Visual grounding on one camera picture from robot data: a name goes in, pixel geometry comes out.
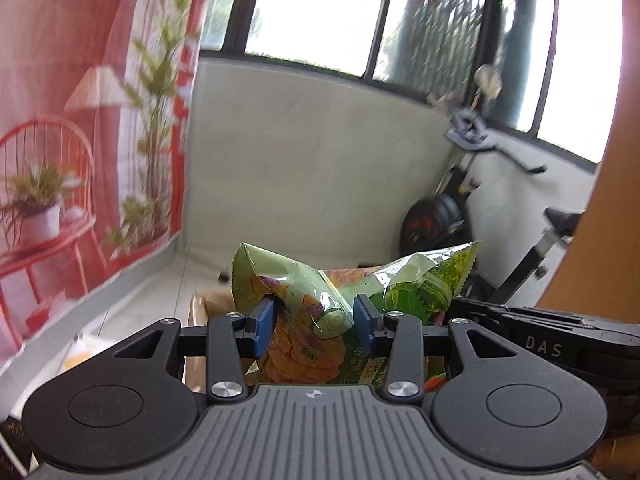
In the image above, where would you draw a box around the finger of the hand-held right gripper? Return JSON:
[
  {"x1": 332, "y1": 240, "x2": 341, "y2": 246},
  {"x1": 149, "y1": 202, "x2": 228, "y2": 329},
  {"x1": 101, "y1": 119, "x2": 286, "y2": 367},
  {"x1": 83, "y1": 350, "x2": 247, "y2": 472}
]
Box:
[{"x1": 452, "y1": 297, "x2": 583, "y2": 329}]

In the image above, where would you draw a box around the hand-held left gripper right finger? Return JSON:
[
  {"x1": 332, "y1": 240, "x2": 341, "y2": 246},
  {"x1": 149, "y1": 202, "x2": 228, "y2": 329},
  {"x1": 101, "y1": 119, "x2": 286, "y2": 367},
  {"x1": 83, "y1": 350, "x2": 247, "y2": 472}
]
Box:
[{"x1": 352, "y1": 295, "x2": 518, "y2": 403}]

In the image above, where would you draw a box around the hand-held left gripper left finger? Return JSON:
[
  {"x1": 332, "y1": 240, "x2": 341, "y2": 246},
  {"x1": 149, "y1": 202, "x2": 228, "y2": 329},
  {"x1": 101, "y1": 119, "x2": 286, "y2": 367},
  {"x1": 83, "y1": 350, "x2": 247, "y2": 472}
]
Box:
[{"x1": 112, "y1": 296, "x2": 278, "y2": 403}]

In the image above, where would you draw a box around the brown cardboard box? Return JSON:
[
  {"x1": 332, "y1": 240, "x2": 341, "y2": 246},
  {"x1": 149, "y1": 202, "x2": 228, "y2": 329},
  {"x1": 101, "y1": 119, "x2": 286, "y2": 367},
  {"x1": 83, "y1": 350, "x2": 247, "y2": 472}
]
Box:
[{"x1": 186, "y1": 290, "x2": 448, "y2": 396}]

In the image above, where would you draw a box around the light green snack packet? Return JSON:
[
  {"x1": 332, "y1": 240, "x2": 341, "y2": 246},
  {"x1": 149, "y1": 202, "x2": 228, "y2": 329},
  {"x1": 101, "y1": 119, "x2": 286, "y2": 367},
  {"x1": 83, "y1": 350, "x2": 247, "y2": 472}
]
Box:
[{"x1": 231, "y1": 240, "x2": 482, "y2": 386}]

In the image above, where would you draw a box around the black exercise bike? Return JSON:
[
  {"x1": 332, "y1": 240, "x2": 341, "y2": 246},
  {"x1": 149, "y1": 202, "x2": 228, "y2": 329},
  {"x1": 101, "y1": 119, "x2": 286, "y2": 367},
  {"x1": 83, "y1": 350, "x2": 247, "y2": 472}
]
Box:
[{"x1": 400, "y1": 105, "x2": 586, "y2": 306}]

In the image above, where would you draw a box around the wooden board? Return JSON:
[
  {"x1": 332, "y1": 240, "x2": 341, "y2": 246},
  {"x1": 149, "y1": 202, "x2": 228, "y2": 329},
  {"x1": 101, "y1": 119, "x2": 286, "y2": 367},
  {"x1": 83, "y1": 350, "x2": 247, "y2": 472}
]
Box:
[{"x1": 537, "y1": 0, "x2": 640, "y2": 321}]

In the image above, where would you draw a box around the white crumpled bag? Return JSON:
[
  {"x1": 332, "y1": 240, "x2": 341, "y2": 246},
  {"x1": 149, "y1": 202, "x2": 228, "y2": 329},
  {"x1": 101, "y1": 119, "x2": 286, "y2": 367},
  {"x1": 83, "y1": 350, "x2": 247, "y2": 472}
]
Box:
[{"x1": 474, "y1": 64, "x2": 502, "y2": 101}]

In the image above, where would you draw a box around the dark framed window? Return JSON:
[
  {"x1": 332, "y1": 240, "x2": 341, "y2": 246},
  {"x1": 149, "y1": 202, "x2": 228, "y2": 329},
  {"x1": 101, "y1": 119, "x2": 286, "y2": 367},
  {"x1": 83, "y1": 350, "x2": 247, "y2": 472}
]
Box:
[{"x1": 200, "y1": 0, "x2": 626, "y2": 166}]

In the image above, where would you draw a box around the pink printed wall tapestry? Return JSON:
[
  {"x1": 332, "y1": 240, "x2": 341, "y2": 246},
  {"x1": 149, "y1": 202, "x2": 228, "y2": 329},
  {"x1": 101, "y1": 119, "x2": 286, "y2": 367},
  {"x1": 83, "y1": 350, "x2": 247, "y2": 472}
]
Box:
[{"x1": 0, "y1": 0, "x2": 216, "y2": 361}]

